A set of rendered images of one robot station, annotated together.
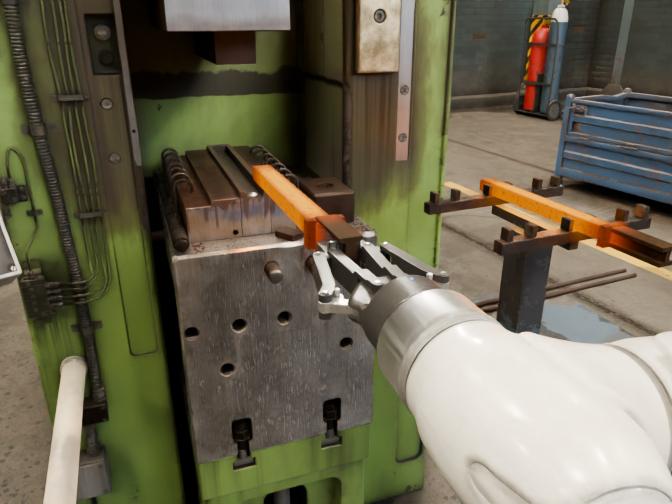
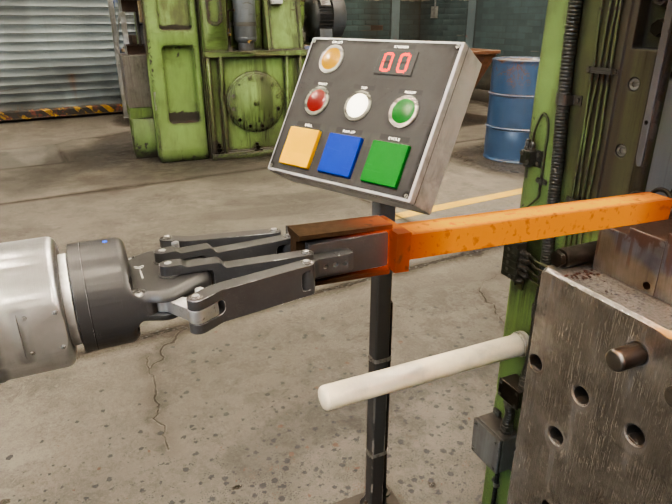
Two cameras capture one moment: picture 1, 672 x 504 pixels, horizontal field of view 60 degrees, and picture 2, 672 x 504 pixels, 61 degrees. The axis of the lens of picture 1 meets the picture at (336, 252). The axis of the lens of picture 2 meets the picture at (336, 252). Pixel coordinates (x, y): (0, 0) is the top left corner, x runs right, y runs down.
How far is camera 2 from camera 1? 0.70 m
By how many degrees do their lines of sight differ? 78
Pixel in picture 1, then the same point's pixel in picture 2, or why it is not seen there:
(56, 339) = (520, 308)
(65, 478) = (371, 379)
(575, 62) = not seen: outside the picture
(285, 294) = (645, 404)
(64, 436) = (418, 363)
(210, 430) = (523, 484)
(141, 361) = not seen: hidden behind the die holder
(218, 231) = (626, 272)
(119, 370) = not seen: hidden behind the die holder
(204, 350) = (541, 392)
